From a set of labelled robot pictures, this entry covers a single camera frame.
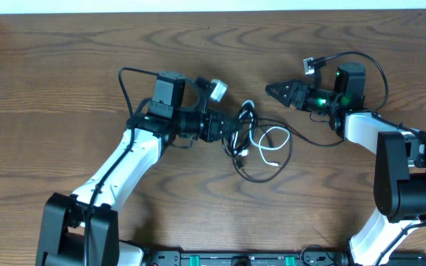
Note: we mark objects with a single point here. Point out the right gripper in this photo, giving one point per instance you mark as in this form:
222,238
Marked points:
294,87

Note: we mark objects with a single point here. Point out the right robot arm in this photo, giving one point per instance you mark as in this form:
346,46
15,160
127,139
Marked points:
399,187

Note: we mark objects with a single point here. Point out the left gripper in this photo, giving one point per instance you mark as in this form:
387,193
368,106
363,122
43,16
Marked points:
214,130

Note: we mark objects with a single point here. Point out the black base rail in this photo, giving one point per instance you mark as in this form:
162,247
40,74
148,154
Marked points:
312,257

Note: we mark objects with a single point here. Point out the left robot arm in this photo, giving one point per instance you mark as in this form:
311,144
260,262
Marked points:
82,228

